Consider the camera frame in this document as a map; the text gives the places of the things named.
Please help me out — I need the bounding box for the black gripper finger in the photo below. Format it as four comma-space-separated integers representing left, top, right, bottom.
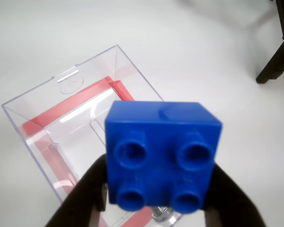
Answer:
44, 155, 111, 227
204, 163, 267, 227

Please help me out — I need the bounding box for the blue lego brick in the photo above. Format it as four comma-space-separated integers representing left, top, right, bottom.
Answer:
105, 100, 223, 215

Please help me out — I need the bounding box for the transparent plastic box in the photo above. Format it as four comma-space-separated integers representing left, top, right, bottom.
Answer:
1, 44, 183, 227

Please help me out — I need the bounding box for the red tape strip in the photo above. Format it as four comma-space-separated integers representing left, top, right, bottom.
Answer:
22, 76, 120, 135
108, 80, 136, 102
125, 205, 155, 227
22, 122, 79, 192

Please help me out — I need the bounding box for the metal bolt with nut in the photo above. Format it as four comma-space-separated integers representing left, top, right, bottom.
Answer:
151, 204, 178, 225

